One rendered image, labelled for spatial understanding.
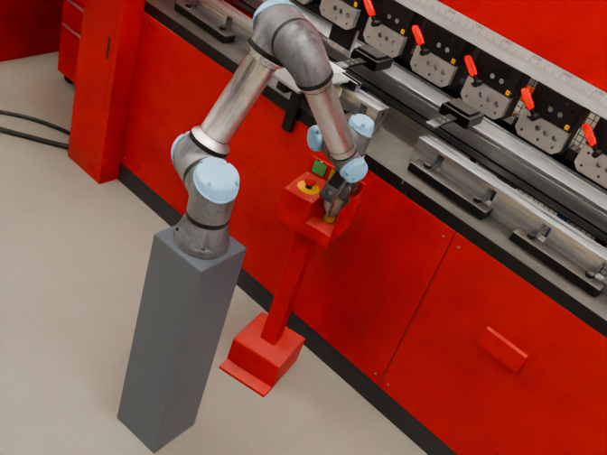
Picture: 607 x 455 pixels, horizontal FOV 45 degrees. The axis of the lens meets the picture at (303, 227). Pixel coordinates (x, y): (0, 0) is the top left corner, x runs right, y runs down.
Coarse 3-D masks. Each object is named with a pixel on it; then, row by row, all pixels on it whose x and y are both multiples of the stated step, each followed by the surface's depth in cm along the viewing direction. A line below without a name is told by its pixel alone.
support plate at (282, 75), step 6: (276, 72) 241; (282, 72) 243; (288, 72) 244; (276, 78) 240; (282, 78) 239; (288, 78) 241; (336, 78) 251; (342, 78) 253; (288, 84) 237; (294, 84) 238; (336, 84) 249; (294, 90) 236; (300, 90) 236
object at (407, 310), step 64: (192, 64) 284; (128, 128) 324; (256, 128) 271; (256, 192) 281; (384, 192) 241; (256, 256) 292; (320, 256) 269; (384, 256) 249; (448, 256) 231; (320, 320) 278; (384, 320) 257; (448, 320) 239; (512, 320) 223; (576, 320) 209; (384, 384) 266; (448, 384) 246; (512, 384) 229; (576, 384) 215; (448, 448) 255; (512, 448) 237; (576, 448) 221
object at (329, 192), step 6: (336, 174) 221; (330, 180) 221; (336, 180) 220; (342, 180) 220; (324, 186) 220; (330, 186) 220; (336, 186) 220; (342, 186) 220; (324, 192) 219; (330, 192) 218; (336, 192) 219; (324, 198) 219; (330, 198) 218
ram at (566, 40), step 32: (448, 0) 218; (480, 0) 212; (512, 0) 205; (544, 0) 200; (576, 0) 194; (512, 32) 208; (544, 32) 202; (576, 32) 197; (512, 64) 211; (576, 64) 199; (576, 96) 201
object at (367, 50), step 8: (360, 48) 271; (368, 48) 272; (352, 56) 273; (360, 56) 270; (368, 56) 269; (376, 56) 268; (384, 56) 270; (336, 64) 260; (344, 64) 262; (352, 64) 264; (360, 64) 267; (368, 64) 269; (376, 64) 267; (384, 64) 271
